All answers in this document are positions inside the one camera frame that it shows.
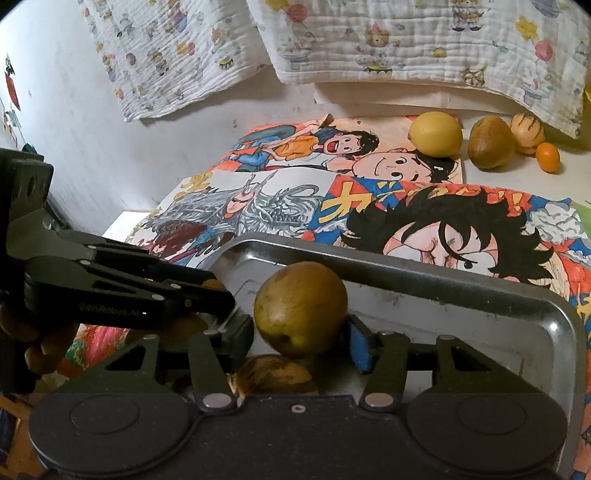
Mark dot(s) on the yellow lemon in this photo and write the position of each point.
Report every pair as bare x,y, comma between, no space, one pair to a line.
435,134

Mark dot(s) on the brownish green pear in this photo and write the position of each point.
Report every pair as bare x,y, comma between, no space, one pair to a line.
491,142

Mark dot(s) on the dark striped round fruit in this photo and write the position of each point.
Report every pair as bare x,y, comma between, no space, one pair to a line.
272,376

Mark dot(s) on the pale striped small melon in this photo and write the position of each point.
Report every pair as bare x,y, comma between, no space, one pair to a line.
527,131

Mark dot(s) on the red wall sticker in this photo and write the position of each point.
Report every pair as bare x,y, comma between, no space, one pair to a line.
13,87

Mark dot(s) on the green-brown apple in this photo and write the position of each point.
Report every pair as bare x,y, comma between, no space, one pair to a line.
300,309

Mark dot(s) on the metal tray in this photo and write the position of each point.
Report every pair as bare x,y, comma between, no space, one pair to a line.
461,314

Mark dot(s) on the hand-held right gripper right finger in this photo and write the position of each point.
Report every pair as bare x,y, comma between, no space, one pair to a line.
361,346

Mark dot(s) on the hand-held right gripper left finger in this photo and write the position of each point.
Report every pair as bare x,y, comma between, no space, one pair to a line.
240,339

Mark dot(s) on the printed muslin blanket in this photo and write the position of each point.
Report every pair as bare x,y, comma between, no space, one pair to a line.
415,41
175,55

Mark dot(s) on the colourful cartoon tablecloth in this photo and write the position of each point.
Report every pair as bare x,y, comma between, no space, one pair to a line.
461,230

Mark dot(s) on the person's left hand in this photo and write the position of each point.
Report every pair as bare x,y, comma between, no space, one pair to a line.
55,346

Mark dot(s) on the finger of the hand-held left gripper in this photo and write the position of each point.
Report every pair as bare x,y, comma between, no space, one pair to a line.
115,251
138,300

